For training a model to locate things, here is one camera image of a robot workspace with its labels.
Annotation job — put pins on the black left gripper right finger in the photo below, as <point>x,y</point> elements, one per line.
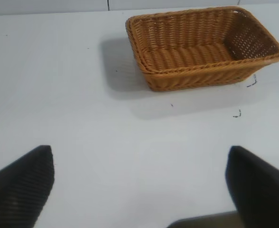
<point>260,190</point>

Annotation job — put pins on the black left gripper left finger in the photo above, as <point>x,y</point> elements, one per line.
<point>18,190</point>

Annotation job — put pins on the brown woven wicker basket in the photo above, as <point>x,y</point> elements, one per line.
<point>191,78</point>

